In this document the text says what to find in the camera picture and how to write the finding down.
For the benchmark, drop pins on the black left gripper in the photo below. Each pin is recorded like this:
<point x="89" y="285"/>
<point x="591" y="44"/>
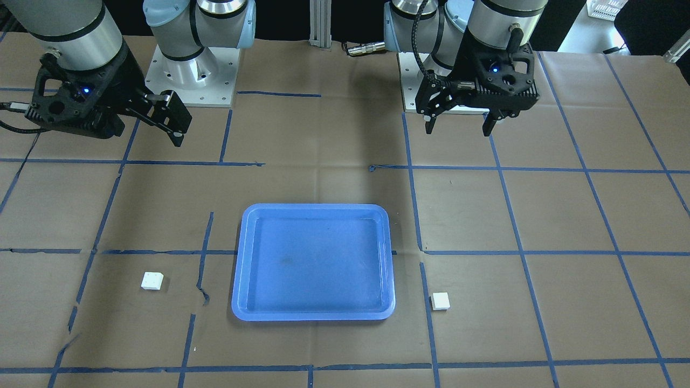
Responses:
<point x="462" y="69"/>

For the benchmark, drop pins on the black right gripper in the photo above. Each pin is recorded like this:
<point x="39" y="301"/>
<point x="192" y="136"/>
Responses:
<point x="119" y="75"/>

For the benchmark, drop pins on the white block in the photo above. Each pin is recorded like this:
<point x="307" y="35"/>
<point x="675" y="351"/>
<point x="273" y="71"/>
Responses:
<point x="152" y="280"/>
<point x="440" y="301"/>

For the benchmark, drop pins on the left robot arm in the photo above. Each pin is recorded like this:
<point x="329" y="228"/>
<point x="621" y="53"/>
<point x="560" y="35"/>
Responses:
<point x="432" y="32"/>

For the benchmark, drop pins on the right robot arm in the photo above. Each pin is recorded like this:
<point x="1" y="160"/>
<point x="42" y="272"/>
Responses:
<point x="83" y="34"/>

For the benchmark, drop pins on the blue plastic tray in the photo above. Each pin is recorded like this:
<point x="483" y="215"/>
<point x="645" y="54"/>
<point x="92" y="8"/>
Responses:
<point x="307" y="262"/>

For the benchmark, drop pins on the aluminium frame post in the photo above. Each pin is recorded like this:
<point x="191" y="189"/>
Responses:
<point x="320" y="24"/>

